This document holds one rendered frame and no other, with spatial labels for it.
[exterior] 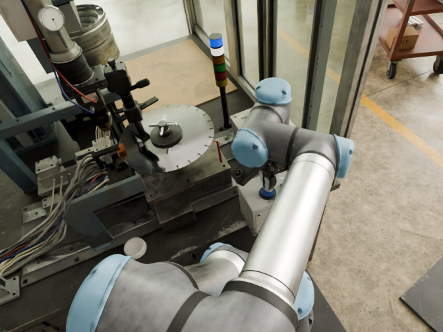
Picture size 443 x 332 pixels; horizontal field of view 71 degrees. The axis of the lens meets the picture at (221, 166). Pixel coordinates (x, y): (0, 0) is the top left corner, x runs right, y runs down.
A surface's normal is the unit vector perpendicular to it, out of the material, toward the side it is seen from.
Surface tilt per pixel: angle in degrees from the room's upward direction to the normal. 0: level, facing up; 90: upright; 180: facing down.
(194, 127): 0
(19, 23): 90
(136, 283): 25
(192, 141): 0
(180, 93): 0
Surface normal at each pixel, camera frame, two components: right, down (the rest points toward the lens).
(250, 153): -0.43, 0.72
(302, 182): -0.12, -0.76
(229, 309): -0.01, -0.90
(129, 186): 0.40, 0.67
